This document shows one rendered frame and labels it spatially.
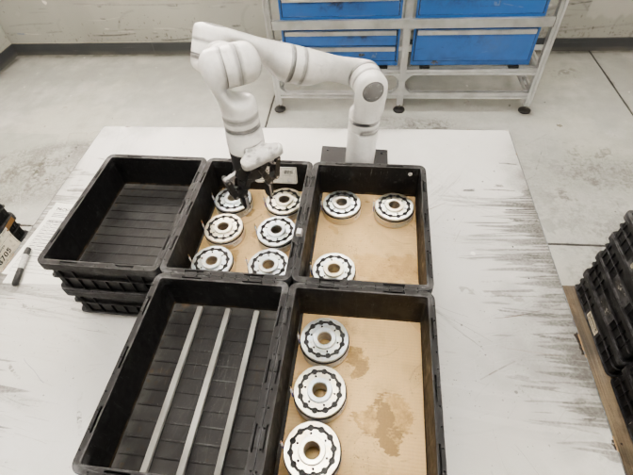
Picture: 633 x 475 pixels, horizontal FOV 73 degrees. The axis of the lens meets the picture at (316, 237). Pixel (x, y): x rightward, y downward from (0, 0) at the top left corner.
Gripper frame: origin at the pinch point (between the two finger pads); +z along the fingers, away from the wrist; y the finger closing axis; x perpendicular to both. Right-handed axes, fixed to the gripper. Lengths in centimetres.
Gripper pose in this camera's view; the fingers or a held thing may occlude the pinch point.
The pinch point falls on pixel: (257, 196)
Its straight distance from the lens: 98.9
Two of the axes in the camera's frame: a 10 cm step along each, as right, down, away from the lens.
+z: 0.5, 6.5, 7.6
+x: 6.1, 5.8, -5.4
